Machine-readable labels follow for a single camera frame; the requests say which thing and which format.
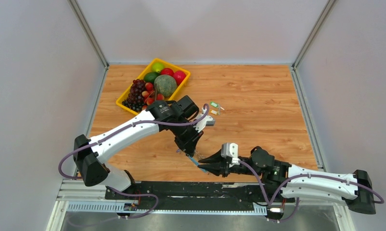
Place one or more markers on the dark green lime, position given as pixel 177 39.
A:
pixel 150 77

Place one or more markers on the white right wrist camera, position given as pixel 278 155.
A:
pixel 229 151

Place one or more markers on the green key tag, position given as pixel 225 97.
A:
pixel 214 104

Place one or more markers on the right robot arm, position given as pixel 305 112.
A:
pixel 279 179

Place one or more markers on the green cantaloupe melon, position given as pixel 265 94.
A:
pixel 165 85

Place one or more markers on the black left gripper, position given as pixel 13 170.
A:
pixel 189 145

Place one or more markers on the pink red fruit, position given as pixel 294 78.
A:
pixel 179 77

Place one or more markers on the dark grape bunch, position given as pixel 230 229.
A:
pixel 134 100

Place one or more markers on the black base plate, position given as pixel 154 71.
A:
pixel 193 196

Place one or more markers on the yellow plastic fruit tray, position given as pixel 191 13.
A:
pixel 147 70

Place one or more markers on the keyring bunch with blue tag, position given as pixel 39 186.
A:
pixel 194 159

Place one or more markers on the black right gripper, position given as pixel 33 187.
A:
pixel 218 169

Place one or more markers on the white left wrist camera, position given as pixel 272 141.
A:
pixel 204 120

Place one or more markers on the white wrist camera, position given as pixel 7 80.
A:
pixel 229 151
pixel 204 120

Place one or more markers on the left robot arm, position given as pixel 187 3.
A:
pixel 183 118

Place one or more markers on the red apple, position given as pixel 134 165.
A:
pixel 167 71

